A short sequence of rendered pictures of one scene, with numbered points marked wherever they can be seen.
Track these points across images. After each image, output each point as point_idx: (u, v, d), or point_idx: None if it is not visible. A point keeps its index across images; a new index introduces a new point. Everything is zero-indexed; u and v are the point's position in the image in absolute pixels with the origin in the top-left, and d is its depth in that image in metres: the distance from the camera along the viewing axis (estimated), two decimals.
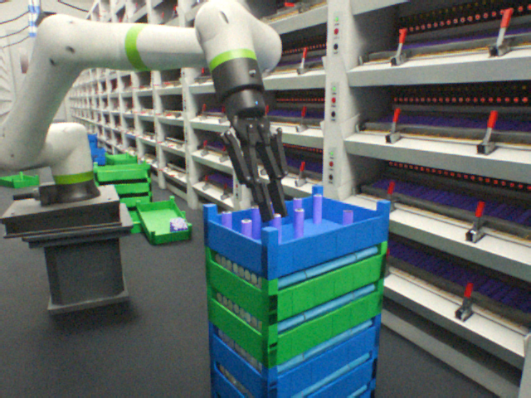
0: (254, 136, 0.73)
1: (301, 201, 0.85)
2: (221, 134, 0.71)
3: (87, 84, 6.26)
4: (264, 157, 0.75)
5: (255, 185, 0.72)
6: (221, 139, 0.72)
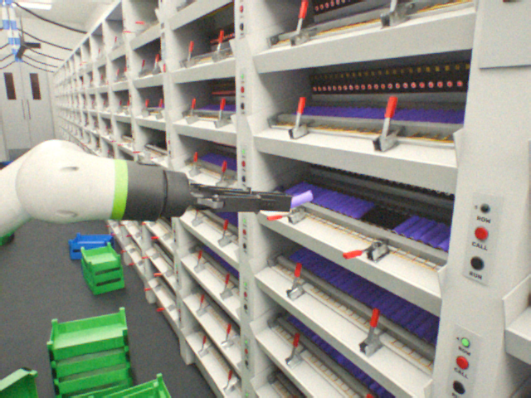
0: None
1: None
2: None
3: (73, 123, 5.66)
4: None
5: None
6: None
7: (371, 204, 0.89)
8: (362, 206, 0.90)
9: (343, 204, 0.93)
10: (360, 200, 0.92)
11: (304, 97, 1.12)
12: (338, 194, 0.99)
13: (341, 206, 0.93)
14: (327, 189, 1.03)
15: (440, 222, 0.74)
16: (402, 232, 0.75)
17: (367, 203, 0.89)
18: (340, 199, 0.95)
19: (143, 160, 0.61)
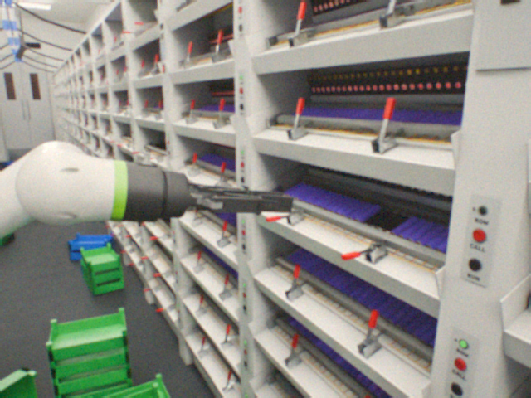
0: None
1: None
2: None
3: (73, 123, 5.66)
4: None
5: None
6: (193, 185, 0.73)
7: (369, 205, 0.89)
8: (361, 207, 0.90)
9: (342, 205, 0.93)
10: (358, 201, 0.92)
11: (304, 99, 1.12)
12: (337, 195, 0.99)
13: (339, 206, 0.93)
14: (326, 190, 1.03)
15: (439, 224, 0.74)
16: (401, 234, 0.75)
17: (367, 204, 0.89)
18: (339, 200, 0.95)
19: (143, 161, 0.61)
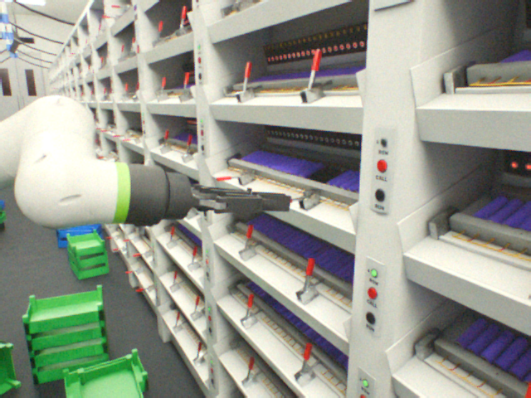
0: (212, 189, 0.66)
1: None
2: (217, 208, 0.61)
3: None
4: None
5: (261, 199, 0.70)
6: (221, 211, 0.62)
7: (314, 163, 0.93)
8: (306, 166, 0.94)
9: (289, 165, 0.97)
10: (305, 161, 0.96)
11: (261, 69, 1.16)
12: None
13: (287, 167, 0.97)
14: (279, 154, 1.07)
15: None
16: (334, 183, 0.79)
17: (311, 162, 0.93)
18: (288, 161, 0.99)
19: (138, 225, 0.63)
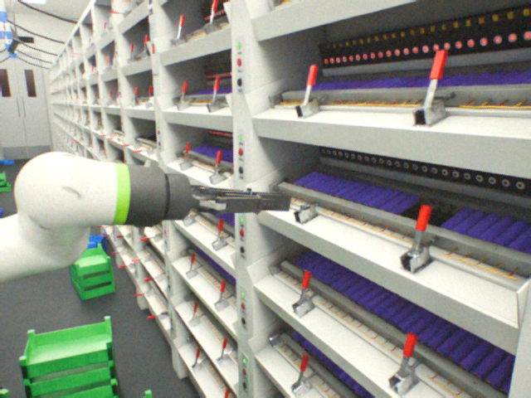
0: (212, 189, 0.66)
1: None
2: (217, 209, 0.61)
3: None
4: None
5: (261, 199, 0.70)
6: (221, 211, 0.62)
7: (405, 195, 0.71)
8: (394, 197, 0.73)
9: (370, 195, 0.75)
10: (391, 190, 0.75)
11: None
12: (361, 184, 0.82)
13: (367, 197, 0.75)
14: (346, 178, 0.85)
15: (505, 216, 0.57)
16: (455, 229, 0.58)
17: (401, 193, 0.72)
18: (365, 189, 0.78)
19: (138, 225, 0.63)
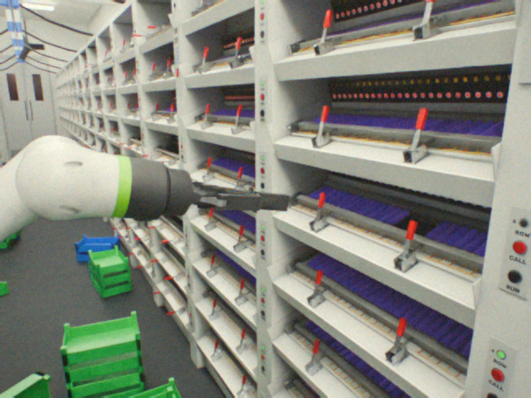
0: (213, 186, 0.66)
1: None
2: (219, 205, 0.62)
3: (77, 124, 5.66)
4: None
5: None
6: (222, 207, 0.62)
7: (399, 209, 0.90)
8: (390, 211, 0.91)
9: (371, 209, 0.94)
10: (387, 205, 0.93)
11: (323, 104, 1.12)
12: (363, 199, 1.00)
13: (368, 211, 0.93)
14: (352, 194, 1.03)
15: (473, 229, 0.75)
16: (436, 238, 0.76)
17: (396, 208, 0.90)
18: (367, 204, 0.96)
19: (137, 220, 0.62)
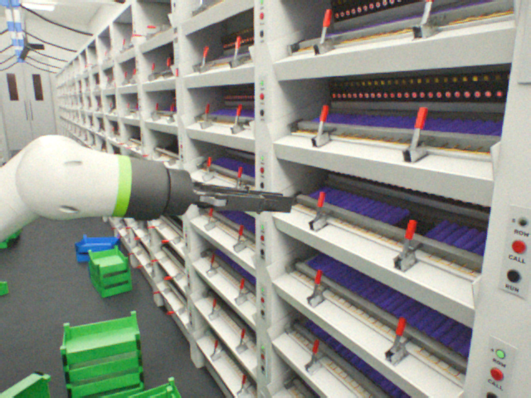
0: (214, 186, 0.66)
1: None
2: (216, 205, 0.61)
3: (77, 124, 5.66)
4: None
5: None
6: (221, 207, 0.62)
7: (398, 209, 0.90)
8: (390, 211, 0.91)
9: (371, 209, 0.94)
10: (387, 205, 0.93)
11: (323, 104, 1.12)
12: (363, 198, 1.00)
13: (367, 210, 0.93)
14: (352, 193, 1.03)
15: (473, 228, 0.75)
16: (435, 237, 0.76)
17: (396, 207, 0.90)
18: (367, 203, 0.96)
19: (137, 219, 0.62)
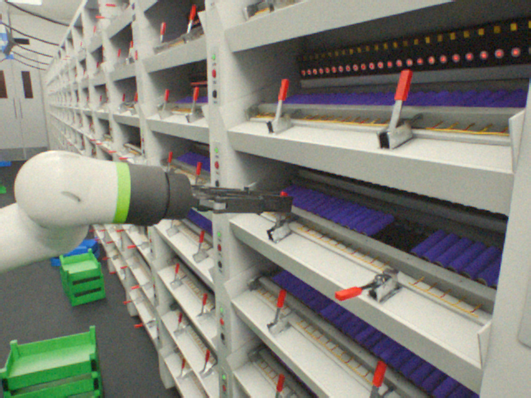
0: (213, 189, 0.66)
1: None
2: (216, 208, 0.61)
3: None
4: None
5: None
6: (221, 211, 0.62)
7: (380, 213, 0.69)
8: (368, 216, 0.70)
9: (345, 213, 0.73)
10: (366, 208, 0.72)
11: (292, 84, 0.91)
12: (338, 200, 0.79)
13: (342, 215, 0.73)
14: (324, 193, 0.83)
15: (477, 241, 0.54)
16: (426, 254, 0.55)
17: (376, 212, 0.69)
18: (341, 206, 0.75)
19: (138, 225, 0.63)
